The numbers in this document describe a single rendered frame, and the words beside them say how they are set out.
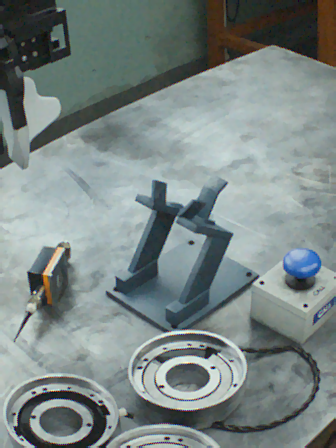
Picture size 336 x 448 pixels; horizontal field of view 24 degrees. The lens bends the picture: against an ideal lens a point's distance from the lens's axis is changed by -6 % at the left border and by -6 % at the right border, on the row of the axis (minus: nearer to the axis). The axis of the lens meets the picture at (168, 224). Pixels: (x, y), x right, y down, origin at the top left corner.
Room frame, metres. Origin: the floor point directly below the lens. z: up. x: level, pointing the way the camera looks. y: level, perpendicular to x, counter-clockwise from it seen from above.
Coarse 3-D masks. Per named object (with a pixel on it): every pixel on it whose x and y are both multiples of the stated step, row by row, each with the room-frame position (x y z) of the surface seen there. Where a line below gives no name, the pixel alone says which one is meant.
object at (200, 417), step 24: (168, 336) 0.54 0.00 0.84; (192, 336) 0.54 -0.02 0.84; (216, 336) 0.53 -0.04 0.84; (144, 360) 0.52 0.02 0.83; (168, 360) 0.52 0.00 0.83; (192, 360) 0.51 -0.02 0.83; (240, 360) 0.50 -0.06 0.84; (168, 384) 0.50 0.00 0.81; (216, 384) 0.48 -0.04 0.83; (240, 384) 0.47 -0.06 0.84; (144, 408) 0.46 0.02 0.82; (168, 408) 0.44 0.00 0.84; (192, 408) 0.44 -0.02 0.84; (216, 408) 0.45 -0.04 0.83
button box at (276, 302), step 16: (272, 272) 0.62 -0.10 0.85; (320, 272) 0.62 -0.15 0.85; (256, 288) 0.60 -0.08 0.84; (272, 288) 0.59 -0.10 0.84; (288, 288) 0.59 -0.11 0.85; (304, 288) 0.59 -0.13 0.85; (320, 288) 0.59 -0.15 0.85; (256, 304) 0.60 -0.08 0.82; (272, 304) 0.58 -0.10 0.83; (288, 304) 0.57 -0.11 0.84; (304, 304) 0.57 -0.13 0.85; (320, 304) 0.57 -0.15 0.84; (256, 320) 0.60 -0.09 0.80; (272, 320) 0.58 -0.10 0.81; (288, 320) 0.57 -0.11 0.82; (304, 320) 0.56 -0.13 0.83; (320, 320) 0.58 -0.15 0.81; (288, 336) 0.57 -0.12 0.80; (304, 336) 0.56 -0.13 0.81
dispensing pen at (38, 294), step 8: (48, 248) 0.67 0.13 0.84; (56, 248) 0.67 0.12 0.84; (64, 248) 0.70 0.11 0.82; (40, 256) 0.66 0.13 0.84; (48, 256) 0.66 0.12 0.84; (32, 264) 0.65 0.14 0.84; (40, 264) 0.65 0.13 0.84; (48, 264) 0.65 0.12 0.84; (32, 272) 0.63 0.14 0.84; (40, 272) 0.63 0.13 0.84; (32, 280) 0.63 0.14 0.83; (40, 280) 0.63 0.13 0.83; (32, 288) 0.63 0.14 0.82; (40, 288) 0.63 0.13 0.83; (32, 296) 0.61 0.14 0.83; (40, 296) 0.62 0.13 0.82; (32, 304) 0.60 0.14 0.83; (32, 312) 0.59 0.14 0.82; (24, 320) 0.58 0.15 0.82; (16, 336) 0.56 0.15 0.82
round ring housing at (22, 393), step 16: (32, 384) 0.47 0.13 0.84; (48, 384) 0.48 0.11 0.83; (64, 384) 0.48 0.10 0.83; (80, 384) 0.48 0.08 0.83; (96, 384) 0.47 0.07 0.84; (16, 400) 0.46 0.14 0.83; (64, 400) 0.46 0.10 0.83; (96, 400) 0.46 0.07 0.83; (112, 400) 0.45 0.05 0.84; (16, 416) 0.44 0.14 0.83; (32, 416) 0.44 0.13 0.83; (48, 416) 0.45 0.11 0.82; (64, 416) 0.45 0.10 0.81; (80, 416) 0.44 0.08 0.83; (112, 416) 0.44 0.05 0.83; (80, 432) 0.42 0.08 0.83; (112, 432) 0.41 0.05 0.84
